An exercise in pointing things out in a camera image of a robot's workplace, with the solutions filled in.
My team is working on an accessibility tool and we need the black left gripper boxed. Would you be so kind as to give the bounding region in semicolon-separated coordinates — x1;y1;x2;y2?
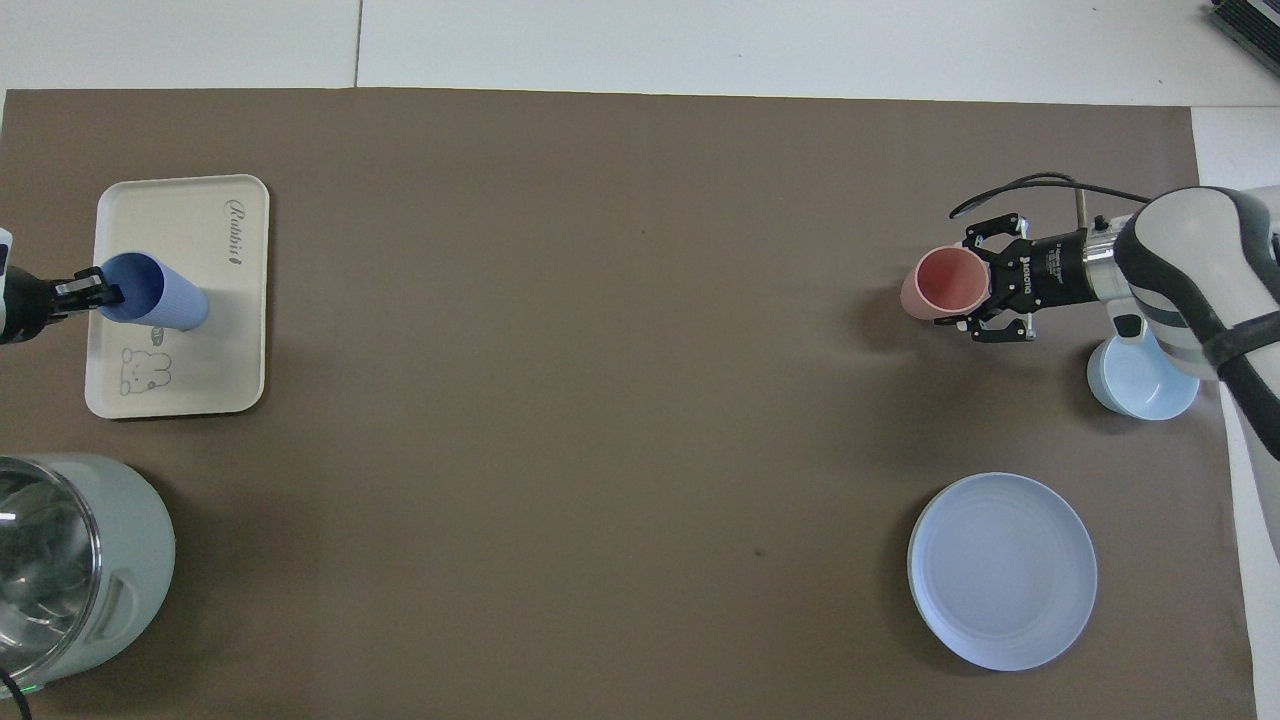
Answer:
0;267;126;346

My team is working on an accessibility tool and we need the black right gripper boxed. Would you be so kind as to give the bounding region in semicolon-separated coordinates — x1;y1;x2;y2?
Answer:
935;212;1096;346

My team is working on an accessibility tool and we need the pink cup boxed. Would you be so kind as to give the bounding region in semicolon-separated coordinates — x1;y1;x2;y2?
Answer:
900;246;991;321

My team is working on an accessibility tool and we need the blue ribbed cup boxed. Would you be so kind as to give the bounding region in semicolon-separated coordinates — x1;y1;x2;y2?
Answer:
97;251;211;332

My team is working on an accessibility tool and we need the cream tray with bear print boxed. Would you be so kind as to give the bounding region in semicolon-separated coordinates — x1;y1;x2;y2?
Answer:
84;174;271;420

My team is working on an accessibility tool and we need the light blue bowl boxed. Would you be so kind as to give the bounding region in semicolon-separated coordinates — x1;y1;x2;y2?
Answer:
1087;330;1201;421

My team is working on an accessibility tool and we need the pale green cooking pot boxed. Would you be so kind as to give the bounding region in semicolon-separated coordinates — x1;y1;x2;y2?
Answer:
0;453;177;698

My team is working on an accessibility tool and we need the glass pot lid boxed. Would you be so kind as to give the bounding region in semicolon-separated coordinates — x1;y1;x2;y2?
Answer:
0;460;103;683

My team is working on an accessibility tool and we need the pale blue plate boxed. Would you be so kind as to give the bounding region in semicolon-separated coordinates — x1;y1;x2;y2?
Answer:
908;472;1098;672

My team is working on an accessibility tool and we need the grey device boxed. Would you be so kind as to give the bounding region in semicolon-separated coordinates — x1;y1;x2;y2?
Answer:
1208;0;1280;63

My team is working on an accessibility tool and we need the brown table mat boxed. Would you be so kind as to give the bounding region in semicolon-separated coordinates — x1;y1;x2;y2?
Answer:
0;88;1257;720

